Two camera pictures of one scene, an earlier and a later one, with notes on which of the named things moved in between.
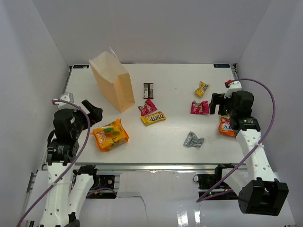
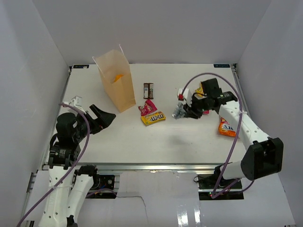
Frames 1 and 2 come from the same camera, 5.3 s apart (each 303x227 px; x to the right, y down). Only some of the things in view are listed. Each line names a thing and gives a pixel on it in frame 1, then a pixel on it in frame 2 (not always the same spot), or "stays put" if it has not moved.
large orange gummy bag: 110,135 -> 117,76
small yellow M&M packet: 200,91 stays put
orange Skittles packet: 225,128 stays put
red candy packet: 148,108 stays put
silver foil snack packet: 191,139 -> 180,111
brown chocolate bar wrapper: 148,91 stays put
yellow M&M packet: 153,117 stays put
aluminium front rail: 140,167 stays put
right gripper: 218,99 -> 192,113
